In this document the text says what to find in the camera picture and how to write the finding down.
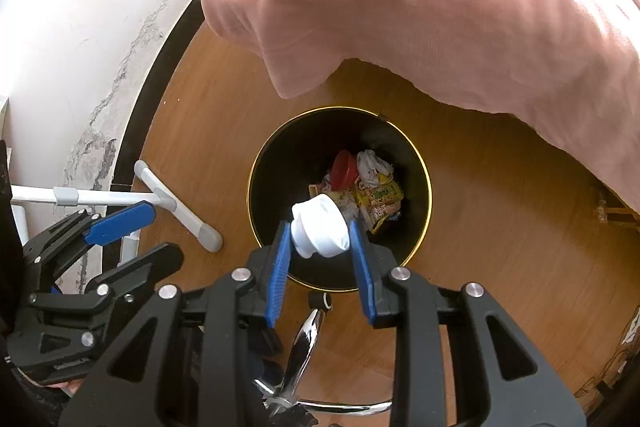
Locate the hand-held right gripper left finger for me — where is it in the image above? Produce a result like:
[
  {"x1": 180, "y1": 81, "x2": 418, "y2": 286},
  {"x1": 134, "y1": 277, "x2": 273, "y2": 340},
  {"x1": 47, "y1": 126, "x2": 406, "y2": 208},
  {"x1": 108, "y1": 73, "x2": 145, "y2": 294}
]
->
[{"x1": 59, "y1": 221, "x2": 293, "y2": 427}]

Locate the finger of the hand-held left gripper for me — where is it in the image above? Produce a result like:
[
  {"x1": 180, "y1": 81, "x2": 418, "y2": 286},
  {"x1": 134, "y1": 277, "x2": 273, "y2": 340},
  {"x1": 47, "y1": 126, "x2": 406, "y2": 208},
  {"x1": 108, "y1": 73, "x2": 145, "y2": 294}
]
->
[
  {"x1": 85, "y1": 243, "x2": 185, "y2": 308},
  {"x1": 22, "y1": 201, "x2": 156, "y2": 280}
]

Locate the white tape roll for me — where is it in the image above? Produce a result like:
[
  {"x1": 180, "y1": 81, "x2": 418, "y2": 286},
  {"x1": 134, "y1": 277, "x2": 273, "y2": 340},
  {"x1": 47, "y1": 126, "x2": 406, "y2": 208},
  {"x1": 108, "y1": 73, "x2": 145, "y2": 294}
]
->
[{"x1": 291, "y1": 193, "x2": 351, "y2": 258}]

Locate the pink blanket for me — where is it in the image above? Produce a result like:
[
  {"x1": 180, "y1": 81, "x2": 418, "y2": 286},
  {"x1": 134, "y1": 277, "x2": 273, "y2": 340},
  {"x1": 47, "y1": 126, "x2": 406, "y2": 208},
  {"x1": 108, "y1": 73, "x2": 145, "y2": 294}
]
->
[{"x1": 201, "y1": 0, "x2": 640, "y2": 220}]

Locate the black trash bin gold rim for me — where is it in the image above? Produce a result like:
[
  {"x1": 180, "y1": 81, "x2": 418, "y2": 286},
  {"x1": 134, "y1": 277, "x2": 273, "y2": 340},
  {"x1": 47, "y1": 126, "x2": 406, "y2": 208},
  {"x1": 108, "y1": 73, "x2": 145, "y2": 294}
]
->
[{"x1": 247, "y1": 107, "x2": 433, "y2": 293}]

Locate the chrome chair base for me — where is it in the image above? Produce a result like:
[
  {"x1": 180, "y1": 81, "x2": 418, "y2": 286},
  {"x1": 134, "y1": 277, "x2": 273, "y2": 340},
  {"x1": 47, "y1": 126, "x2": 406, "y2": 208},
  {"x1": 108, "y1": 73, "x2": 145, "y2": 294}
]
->
[{"x1": 252, "y1": 292, "x2": 393, "y2": 427}]

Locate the yellow snack packet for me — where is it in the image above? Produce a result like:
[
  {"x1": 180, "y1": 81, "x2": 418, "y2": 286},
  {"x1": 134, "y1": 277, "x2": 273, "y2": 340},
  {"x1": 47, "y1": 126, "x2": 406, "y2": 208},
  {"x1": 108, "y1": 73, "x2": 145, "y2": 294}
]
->
[{"x1": 350, "y1": 174, "x2": 405, "y2": 234}]

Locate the red plastic lid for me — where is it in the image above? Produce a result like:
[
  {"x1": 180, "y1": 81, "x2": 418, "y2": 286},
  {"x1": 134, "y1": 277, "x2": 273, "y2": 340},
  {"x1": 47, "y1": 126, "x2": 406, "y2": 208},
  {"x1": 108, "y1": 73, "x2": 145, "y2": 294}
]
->
[{"x1": 332, "y1": 150, "x2": 358, "y2": 191}]

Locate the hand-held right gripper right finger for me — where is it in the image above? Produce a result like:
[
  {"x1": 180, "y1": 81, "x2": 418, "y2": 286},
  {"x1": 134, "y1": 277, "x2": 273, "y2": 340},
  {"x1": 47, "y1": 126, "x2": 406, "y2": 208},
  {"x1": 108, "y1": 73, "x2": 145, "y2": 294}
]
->
[{"x1": 348, "y1": 219, "x2": 587, "y2": 427}]

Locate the white metal desk frame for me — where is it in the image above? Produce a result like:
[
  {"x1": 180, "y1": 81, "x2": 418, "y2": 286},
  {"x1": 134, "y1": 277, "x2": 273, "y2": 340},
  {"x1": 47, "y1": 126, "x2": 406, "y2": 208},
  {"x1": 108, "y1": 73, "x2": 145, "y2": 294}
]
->
[{"x1": 0, "y1": 159, "x2": 223, "y2": 268}]

